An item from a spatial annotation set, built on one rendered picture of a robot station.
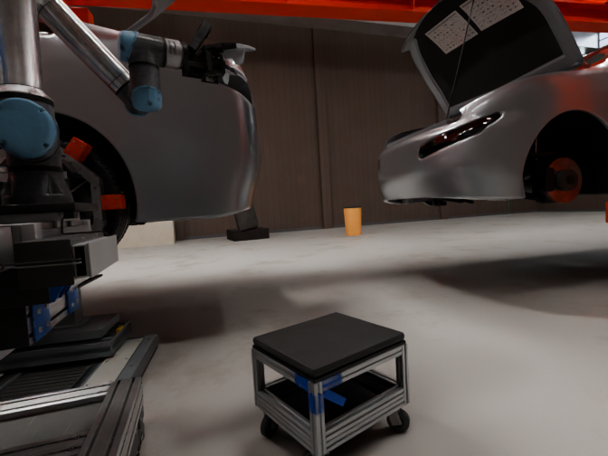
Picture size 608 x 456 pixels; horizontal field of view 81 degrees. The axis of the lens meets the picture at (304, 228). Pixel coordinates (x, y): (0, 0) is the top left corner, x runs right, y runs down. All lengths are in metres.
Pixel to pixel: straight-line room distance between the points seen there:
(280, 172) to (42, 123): 10.56
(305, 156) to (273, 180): 1.31
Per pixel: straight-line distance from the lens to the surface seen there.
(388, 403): 1.28
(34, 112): 0.99
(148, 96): 1.06
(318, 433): 1.10
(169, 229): 9.79
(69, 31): 1.23
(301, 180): 11.55
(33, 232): 0.93
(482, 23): 3.72
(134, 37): 1.10
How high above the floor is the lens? 0.77
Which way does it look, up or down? 3 degrees down
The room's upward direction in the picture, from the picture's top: 3 degrees counter-clockwise
